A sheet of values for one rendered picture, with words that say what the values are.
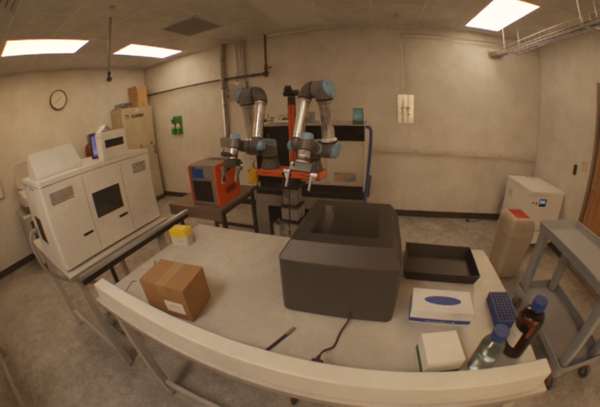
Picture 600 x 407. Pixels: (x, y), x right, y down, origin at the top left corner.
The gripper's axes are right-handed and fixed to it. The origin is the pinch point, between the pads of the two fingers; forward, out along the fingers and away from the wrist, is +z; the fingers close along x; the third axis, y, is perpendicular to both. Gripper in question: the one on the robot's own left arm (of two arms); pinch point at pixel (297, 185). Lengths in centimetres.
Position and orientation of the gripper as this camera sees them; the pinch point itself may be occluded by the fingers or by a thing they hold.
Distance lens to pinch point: 146.4
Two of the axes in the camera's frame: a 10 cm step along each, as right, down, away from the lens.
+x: 9.6, 1.7, -2.3
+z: -1.9, 9.8, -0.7
